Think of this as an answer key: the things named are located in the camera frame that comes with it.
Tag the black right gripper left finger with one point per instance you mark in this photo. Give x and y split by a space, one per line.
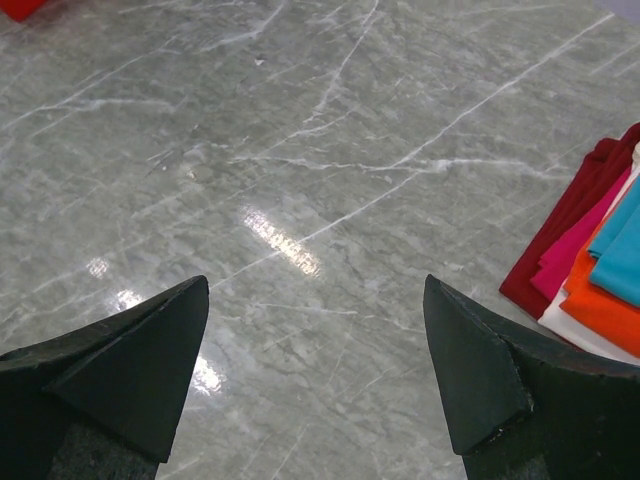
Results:
103 401

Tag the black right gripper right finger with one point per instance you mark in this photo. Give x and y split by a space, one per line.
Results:
521 405

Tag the white folded shirt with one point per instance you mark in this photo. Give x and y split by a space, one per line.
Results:
566 327

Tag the orange folded shirt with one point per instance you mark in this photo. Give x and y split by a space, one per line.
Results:
596 309

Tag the magenta folded shirt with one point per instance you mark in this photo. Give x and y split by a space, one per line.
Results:
556 262

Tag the teal folded shirt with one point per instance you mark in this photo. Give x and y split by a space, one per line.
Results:
616 250

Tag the dark red folded shirt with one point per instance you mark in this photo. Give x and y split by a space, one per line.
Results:
599 170

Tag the red plastic bin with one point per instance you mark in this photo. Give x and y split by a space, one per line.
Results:
20 10

